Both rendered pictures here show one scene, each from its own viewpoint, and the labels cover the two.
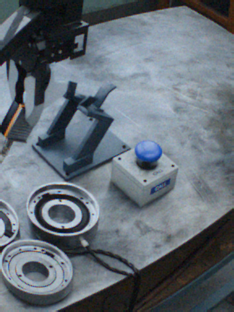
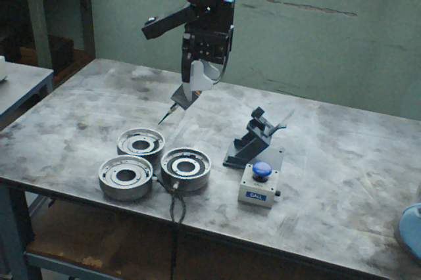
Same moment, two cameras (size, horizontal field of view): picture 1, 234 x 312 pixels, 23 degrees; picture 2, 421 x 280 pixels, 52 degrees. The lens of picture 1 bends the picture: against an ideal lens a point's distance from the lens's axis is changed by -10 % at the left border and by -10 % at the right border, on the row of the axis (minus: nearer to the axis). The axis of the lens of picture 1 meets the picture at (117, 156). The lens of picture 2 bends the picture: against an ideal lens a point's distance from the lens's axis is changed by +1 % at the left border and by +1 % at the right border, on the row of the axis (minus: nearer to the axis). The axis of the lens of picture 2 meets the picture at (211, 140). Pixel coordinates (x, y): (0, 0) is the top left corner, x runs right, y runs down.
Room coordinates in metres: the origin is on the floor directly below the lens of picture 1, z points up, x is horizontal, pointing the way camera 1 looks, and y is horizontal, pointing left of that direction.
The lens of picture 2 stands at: (0.22, -0.54, 1.39)
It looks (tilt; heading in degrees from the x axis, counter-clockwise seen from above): 35 degrees down; 56
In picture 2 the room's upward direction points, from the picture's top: 6 degrees clockwise
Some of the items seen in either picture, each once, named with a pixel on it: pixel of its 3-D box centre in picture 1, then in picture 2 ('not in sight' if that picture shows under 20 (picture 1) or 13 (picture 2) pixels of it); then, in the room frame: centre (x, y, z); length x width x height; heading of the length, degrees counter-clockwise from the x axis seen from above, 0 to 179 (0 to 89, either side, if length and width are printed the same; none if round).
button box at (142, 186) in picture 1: (147, 171); (261, 185); (0.69, -0.05, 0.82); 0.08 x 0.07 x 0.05; 135
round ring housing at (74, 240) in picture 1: (61, 218); (185, 169); (0.57, 0.07, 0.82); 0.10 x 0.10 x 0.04
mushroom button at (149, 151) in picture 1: (147, 159); (260, 175); (0.69, -0.04, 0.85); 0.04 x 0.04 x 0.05
